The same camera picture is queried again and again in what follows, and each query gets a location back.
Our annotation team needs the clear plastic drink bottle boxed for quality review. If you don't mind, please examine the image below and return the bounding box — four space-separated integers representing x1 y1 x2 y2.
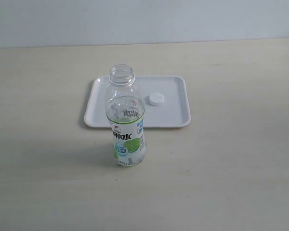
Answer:
105 64 147 167

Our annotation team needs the white plastic tray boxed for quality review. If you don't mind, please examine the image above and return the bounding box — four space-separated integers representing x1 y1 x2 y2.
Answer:
84 75 191 128

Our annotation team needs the white bottle cap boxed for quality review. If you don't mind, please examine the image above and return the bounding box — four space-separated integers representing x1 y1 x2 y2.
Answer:
149 92 165 106

